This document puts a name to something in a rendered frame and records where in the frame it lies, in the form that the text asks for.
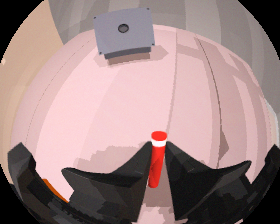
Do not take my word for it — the red peg with white band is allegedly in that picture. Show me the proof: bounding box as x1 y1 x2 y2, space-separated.
148 132 167 188

